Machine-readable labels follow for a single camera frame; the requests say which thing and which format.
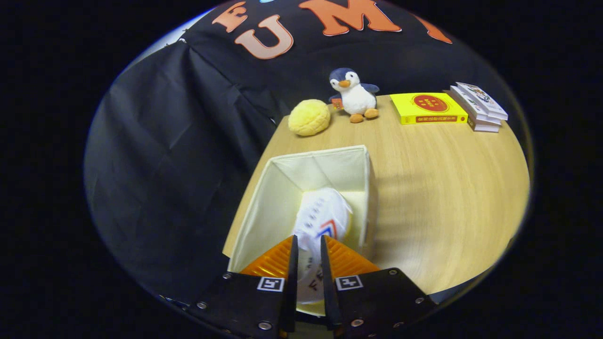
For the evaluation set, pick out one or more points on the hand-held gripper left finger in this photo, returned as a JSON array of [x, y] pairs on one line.
[[291, 282]]

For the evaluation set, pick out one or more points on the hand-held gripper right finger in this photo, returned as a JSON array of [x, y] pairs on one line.
[[330, 292]]

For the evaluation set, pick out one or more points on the white striped canvas shoe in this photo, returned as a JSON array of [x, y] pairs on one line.
[[325, 207]]

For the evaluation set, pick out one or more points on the beige fabric storage box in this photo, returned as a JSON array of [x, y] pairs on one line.
[[282, 188]]

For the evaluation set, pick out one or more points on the yellow bun plush toy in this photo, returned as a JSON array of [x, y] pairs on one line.
[[308, 117]]

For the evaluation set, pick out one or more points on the penguin plush toy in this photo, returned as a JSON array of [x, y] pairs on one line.
[[355, 99]]

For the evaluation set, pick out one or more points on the yellow book with red circle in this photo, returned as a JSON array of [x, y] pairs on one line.
[[405, 106]]

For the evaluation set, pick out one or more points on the brown cover book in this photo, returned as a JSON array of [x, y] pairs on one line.
[[483, 128]]

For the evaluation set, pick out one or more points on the white illustrated cover book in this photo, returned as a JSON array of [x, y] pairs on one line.
[[480, 98]]

